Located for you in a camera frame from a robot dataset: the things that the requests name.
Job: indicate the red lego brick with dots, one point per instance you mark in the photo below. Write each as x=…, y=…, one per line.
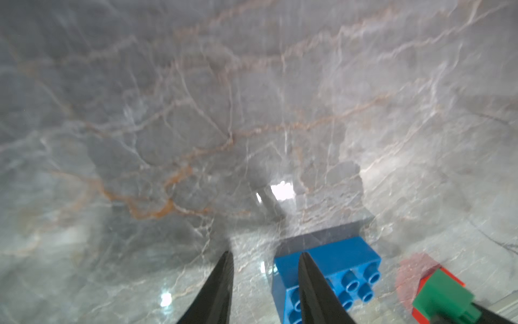
x=417, y=315

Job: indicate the dark green lego brick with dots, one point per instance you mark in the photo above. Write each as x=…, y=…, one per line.
x=441, y=295

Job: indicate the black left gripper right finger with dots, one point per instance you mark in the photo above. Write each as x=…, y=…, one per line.
x=319, y=304

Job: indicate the blue lego brick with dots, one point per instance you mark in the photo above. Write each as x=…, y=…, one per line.
x=351, y=268

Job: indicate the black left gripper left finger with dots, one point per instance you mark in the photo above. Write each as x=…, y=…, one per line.
x=213, y=302

